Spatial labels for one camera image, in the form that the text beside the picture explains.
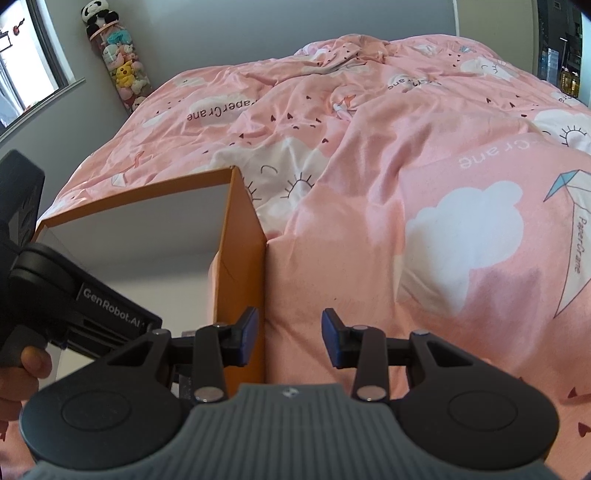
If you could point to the orange storage box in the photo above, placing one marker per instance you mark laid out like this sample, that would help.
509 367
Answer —
242 258

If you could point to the panda plush toy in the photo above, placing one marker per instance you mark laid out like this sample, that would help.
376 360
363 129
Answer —
98 14

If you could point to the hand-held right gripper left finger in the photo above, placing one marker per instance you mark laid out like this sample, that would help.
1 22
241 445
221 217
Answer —
250 337

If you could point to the person's left hand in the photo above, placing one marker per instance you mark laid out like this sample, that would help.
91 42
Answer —
27 374

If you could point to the dark display shelf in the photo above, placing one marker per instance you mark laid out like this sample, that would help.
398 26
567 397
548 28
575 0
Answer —
561 46

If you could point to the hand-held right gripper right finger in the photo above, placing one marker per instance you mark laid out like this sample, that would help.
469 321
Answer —
330 337

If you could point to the window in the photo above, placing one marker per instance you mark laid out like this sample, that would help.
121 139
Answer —
23 60

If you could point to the pink printed blanket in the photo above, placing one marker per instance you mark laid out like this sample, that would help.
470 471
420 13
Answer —
392 184

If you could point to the clear tube of plush toys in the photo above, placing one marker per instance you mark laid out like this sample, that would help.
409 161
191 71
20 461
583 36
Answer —
122 69

